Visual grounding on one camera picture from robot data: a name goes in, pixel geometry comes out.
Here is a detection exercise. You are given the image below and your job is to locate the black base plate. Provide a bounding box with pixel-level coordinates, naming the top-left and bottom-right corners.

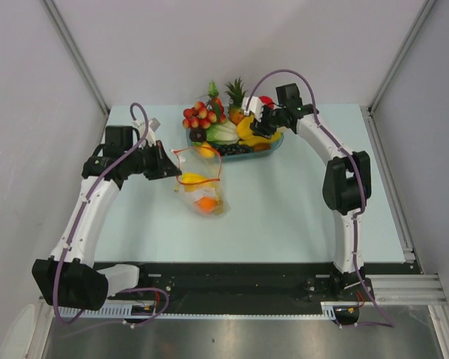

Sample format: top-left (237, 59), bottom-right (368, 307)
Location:
top-left (93, 262), bottom-right (375, 316)

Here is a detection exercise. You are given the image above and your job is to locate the red apple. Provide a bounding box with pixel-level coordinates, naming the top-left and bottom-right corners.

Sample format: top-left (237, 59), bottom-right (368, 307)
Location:
top-left (259, 96), bottom-right (275, 109)

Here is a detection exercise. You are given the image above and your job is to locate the aluminium frame post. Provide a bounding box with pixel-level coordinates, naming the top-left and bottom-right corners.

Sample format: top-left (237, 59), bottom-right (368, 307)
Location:
top-left (367, 0), bottom-right (439, 115)
top-left (40, 0), bottom-right (111, 117)

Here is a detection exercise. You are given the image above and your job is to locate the yellow mango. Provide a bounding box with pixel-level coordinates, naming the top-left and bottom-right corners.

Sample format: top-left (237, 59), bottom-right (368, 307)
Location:
top-left (195, 142), bottom-right (216, 159)

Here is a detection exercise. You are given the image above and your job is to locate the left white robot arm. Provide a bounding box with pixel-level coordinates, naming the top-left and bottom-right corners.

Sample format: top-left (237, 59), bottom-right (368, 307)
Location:
top-left (31, 123), bottom-right (181, 310)

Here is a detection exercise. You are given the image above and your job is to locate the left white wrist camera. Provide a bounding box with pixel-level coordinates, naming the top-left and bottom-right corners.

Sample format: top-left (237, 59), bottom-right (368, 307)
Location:
top-left (132, 117), bottom-right (160, 148)

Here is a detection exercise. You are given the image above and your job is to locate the teal plastic fruit tray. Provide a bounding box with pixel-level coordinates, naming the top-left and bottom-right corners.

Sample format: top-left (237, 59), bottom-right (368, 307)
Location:
top-left (186, 108), bottom-right (284, 165)

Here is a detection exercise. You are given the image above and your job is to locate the yellow banana bunch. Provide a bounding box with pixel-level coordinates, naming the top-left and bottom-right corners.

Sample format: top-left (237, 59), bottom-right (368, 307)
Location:
top-left (179, 172), bottom-right (207, 185)

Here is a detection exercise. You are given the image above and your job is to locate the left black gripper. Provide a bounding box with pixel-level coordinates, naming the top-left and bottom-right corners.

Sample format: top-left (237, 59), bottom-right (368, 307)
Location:
top-left (125, 140), bottom-right (182, 180)

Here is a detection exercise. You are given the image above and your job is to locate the aluminium front rail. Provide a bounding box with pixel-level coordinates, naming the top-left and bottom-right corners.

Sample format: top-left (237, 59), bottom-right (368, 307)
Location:
top-left (39, 273), bottom-right (448, 304)

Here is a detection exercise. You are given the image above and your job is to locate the small pineapple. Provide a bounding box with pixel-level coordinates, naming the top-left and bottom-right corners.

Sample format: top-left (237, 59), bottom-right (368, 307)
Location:
top-left (225, 77), bottom-right (247, 126)

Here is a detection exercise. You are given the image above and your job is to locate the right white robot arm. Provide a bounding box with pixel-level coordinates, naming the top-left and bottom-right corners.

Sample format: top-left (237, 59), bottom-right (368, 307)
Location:
top-left (242, 83), bottom-right (372, 300)

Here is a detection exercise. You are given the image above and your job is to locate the left aluminium frame post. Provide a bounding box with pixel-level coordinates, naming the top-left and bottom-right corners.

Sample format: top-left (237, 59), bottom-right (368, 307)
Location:
top-left (40, 0), bottom-right (111, 117)

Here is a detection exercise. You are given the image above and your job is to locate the yellow bell pepper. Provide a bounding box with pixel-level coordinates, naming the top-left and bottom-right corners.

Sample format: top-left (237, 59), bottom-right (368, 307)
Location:
top-left (236, 115), bottom-right (281, 147)

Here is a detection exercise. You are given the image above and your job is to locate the orange fruit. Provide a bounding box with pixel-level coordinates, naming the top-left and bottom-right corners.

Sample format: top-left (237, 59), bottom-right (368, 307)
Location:
top-left (196, 197), bottom-right (217, 213)

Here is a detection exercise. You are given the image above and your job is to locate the red strawberry cluster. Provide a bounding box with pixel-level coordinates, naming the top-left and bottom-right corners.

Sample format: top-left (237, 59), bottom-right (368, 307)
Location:
top-left (182, 99), bottom-right (227, 129)

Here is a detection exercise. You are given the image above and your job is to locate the right aluminium frame post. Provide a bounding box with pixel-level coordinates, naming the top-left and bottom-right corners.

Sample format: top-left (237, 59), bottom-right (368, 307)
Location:
top-left (367, 0), bottom-right (439, 115)

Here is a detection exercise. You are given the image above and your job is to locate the dark blue grape bunch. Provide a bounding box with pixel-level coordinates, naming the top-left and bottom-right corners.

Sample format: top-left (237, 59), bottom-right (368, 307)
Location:
top-left (216, 144), bottom-right (253, 156)

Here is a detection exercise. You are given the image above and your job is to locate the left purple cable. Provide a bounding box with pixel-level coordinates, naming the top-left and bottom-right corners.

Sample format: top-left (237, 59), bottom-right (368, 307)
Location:
top-left (52, 102), bottom-right (171, 340)

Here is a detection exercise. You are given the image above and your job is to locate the dark purple mangosteen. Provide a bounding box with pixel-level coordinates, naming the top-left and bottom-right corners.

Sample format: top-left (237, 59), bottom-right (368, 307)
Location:
top-left (189, 127), bottom-right (207, 143)

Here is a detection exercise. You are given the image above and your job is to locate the white slotted cable duct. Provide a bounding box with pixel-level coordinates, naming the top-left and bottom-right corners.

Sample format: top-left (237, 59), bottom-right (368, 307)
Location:
top-left (54, 301), bottom-right (360, 321)

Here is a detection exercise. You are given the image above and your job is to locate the clear zip top bag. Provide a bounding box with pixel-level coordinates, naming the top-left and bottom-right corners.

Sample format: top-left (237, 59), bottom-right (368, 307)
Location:
top-left (171, 146), bottom-right (229, 218)

